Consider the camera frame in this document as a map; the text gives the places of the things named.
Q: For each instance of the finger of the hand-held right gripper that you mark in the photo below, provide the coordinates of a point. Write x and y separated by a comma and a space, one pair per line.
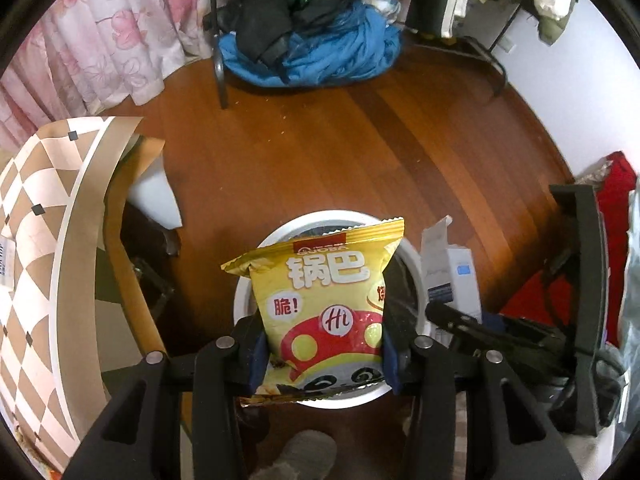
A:
457, 321

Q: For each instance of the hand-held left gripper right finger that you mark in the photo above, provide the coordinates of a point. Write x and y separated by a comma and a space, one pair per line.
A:
391, 362

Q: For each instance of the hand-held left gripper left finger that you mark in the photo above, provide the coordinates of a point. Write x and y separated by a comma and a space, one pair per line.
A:
258, 362

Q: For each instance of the white and blue carton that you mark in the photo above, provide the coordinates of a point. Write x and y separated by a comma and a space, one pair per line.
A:
450, 272

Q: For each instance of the white round trash bin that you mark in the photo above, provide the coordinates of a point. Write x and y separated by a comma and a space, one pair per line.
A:
410, 265

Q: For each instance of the yellow snack packet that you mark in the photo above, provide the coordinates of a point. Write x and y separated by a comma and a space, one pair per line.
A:
320, 310

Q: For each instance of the clear plastic bag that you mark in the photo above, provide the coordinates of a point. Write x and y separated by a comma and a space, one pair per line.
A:
631, 280

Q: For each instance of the red cloth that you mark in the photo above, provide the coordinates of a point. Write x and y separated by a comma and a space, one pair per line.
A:
617, 195

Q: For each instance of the grey slipper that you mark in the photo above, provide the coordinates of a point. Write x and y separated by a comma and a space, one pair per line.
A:
300, 455

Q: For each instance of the white paper sheet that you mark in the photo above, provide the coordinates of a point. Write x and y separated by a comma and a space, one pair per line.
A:
157, 197

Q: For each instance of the table with checkered tablecloth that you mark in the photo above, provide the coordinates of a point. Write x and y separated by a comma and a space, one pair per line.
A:
45, 240

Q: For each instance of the blue cloth pile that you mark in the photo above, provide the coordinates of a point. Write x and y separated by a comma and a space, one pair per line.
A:
345, 50

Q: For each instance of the black metal rack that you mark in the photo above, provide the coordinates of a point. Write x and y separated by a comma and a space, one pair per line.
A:
218, 35

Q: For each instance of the dark clothes pile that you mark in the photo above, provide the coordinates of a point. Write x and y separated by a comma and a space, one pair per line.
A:
270, 15

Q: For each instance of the pink floral curtain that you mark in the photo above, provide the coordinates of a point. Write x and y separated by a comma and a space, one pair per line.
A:
100, 35

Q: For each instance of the white wall outlet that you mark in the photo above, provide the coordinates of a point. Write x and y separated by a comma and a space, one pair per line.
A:
504, 45

